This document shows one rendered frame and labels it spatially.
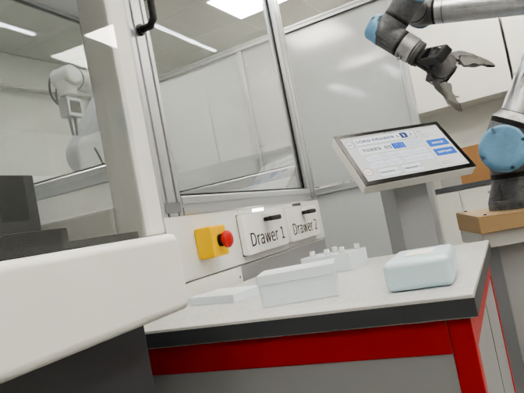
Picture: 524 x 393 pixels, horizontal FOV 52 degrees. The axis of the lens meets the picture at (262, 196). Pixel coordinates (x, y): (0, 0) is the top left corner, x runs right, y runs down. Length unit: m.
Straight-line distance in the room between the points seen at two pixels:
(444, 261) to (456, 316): 0.09
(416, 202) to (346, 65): 1.19
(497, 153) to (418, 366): 0.82
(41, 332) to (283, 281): 0.43
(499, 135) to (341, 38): 1.98
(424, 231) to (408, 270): 1.58
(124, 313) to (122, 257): 0.06
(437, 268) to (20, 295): 0.53
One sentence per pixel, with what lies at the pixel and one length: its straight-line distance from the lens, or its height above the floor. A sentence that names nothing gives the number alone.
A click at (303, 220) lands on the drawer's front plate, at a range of 1.85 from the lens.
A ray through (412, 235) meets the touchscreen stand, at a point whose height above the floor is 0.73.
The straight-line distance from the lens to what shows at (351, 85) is 3.26.
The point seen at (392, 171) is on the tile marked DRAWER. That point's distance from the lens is 2.24.
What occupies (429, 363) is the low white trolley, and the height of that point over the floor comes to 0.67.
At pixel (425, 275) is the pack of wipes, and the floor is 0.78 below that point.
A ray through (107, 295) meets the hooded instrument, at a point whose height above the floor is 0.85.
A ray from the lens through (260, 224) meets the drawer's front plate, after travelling 1.53.
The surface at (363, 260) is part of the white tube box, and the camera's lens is 1.23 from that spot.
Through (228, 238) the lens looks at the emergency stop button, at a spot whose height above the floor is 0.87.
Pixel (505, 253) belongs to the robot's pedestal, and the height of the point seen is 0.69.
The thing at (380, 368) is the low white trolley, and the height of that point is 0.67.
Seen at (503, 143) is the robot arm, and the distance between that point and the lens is 1.47.
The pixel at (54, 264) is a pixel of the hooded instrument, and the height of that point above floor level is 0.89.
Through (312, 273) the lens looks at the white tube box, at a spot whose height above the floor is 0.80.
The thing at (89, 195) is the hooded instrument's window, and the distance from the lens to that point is 0.65.
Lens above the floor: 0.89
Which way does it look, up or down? 3 degrees up
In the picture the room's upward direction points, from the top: 11 degrees counter-clockwise
